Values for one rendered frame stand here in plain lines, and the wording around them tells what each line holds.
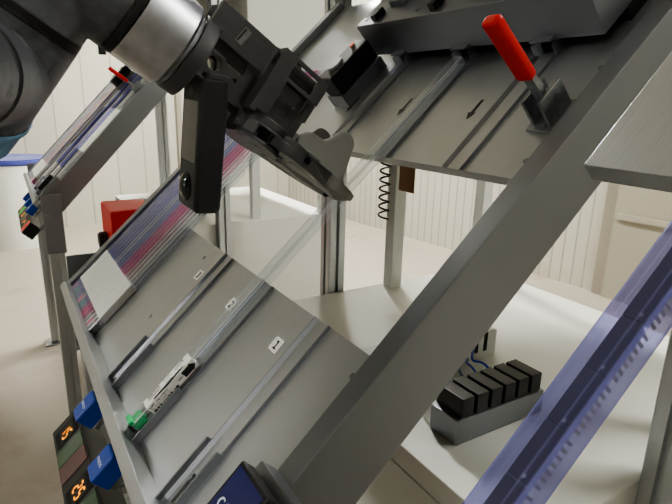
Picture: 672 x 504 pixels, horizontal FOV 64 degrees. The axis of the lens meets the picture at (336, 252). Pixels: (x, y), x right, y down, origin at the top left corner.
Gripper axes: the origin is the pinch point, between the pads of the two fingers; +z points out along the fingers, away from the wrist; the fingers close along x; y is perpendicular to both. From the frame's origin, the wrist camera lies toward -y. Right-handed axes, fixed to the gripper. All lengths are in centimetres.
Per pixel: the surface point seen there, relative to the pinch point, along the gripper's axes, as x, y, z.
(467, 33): -1.8, 22.4, 2.6
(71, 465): 7.6, -38.0, -5.7
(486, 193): 45, 31, 64
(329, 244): 49, 0, 35
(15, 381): 166, -97, 25
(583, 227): 138, 98, 238
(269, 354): -8.0, -16.1, -2.2
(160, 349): 8.4, -23.6, -3.7
